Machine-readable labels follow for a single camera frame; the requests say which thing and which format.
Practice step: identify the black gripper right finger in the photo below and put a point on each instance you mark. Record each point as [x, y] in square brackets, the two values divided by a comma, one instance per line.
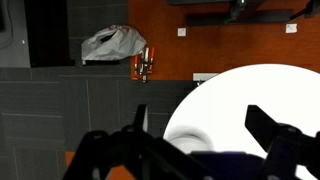
[286, 146]

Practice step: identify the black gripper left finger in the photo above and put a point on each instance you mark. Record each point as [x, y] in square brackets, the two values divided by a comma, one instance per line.
[133, 150]

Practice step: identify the white round bowl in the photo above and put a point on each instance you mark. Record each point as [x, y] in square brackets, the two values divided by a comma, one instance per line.
[190, 140]

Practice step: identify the orange black clamp set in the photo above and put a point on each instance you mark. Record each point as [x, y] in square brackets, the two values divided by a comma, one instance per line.
[145, 63]

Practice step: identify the white table base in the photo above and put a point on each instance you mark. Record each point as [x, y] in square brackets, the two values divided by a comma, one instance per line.
[204, 77]

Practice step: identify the white plastic bag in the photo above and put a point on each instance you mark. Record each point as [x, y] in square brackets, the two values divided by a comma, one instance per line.
[115, 45]

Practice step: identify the white paper floor label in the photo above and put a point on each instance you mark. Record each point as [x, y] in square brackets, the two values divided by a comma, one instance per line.
[291, 28]
[181, 32]

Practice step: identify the black stand base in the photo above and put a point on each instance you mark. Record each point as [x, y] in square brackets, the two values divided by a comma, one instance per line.
[233, 16]
[310, 8]

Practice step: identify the black cabinet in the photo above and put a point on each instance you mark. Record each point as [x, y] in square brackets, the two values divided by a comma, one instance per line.
[46, 33]

